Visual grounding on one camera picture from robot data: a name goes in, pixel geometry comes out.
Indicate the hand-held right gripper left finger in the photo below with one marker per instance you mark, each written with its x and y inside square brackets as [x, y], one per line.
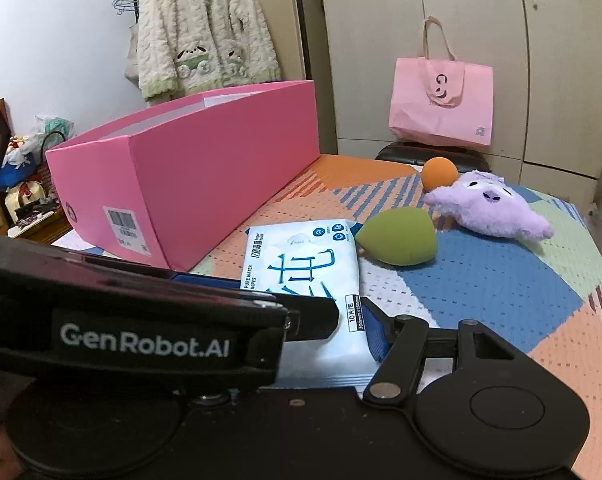
[211, 400]

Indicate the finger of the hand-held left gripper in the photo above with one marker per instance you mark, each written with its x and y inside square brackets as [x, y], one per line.
[313, 320]
[196, 280]

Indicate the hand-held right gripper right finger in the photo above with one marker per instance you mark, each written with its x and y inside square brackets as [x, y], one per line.
[378, 335]

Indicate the blue white wet wipes pack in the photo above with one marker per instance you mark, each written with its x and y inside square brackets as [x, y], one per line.
[306, 270]

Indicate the pink cardboard box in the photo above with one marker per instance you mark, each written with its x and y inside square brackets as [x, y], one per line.
[191, 175]

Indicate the green teardrop makeup sponge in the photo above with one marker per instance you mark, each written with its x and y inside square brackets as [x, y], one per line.
[401, 237]

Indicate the wooden cabinet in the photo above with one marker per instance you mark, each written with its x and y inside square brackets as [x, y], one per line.
[36, 232]

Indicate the purple plush toy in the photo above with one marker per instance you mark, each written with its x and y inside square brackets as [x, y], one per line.
[486, 205]

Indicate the orange sponge ball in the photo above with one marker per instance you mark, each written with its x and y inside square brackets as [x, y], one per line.
[438, 172]

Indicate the cream handbag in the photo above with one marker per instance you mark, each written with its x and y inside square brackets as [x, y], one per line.
[28, 200]

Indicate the blue cloth bag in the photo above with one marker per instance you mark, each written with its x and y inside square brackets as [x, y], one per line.
[16, 172]

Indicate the white green plastic bag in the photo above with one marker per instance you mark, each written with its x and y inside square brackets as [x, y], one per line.
[56, 125]

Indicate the beige hanging bag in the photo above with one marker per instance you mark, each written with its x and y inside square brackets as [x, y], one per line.
[132, 60]

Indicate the pink tote bag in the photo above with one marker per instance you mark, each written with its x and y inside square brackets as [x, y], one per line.
[441, 110]

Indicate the cream fleece cardigan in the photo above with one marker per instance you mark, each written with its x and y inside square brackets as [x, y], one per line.
[206, 20]

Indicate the black clothes rack pole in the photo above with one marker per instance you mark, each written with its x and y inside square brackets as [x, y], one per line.
[298, 10]

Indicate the beige wardrobe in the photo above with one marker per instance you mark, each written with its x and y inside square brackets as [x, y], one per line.
[546, 85]

